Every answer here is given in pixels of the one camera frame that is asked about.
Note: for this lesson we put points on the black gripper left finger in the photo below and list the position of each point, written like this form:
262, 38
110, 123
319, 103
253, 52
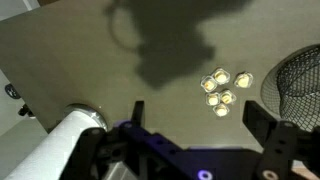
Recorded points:
137, 117

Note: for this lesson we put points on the white paper towel roll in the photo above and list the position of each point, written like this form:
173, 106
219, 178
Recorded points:
47, 160

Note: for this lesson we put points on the silver paper towel holder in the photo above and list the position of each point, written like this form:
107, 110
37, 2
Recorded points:
89, 111

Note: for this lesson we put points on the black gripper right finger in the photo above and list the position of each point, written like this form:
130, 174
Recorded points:
258, 121

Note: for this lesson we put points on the small clear butter cup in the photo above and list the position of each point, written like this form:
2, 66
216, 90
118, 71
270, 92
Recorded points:
228, 97
244, 80
221, 76
212, 99
221, 110
208, 83

